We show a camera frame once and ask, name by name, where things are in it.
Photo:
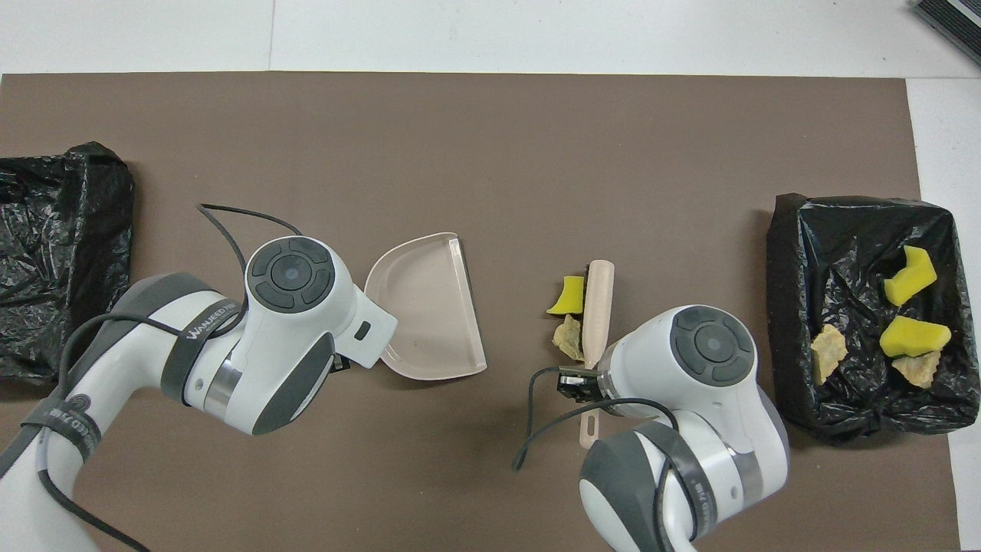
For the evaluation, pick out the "brown table mat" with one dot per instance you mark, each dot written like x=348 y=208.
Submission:
x=383 y=153

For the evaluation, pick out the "beige hand brush black bristles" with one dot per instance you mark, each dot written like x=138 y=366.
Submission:
x=598 y=307

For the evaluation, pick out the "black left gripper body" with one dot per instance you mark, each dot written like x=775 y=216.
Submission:
x=342 y=366

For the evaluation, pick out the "black bag lined bin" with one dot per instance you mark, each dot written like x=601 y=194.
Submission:
x=797 y=307
x=61 y=261

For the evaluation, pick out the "dark ribbed device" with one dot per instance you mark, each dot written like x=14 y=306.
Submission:
x=954 y=27

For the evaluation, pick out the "pale yellow bread piece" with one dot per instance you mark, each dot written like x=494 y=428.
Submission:
x=918 y=369

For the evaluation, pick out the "beige plastic dustpan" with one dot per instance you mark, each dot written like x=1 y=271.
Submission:
x=429 y=307

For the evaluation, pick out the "notched green yellow sponge piece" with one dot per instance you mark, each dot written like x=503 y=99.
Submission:
x=912 y=280

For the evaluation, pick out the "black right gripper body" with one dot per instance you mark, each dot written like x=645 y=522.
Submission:
x=600 y=387

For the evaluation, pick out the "pale tan bread piece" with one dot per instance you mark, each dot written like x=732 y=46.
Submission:
x=569 y=339

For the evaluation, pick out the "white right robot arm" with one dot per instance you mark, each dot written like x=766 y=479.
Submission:
x=713 y=360

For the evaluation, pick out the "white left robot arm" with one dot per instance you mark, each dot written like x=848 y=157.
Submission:
x=291 y=330

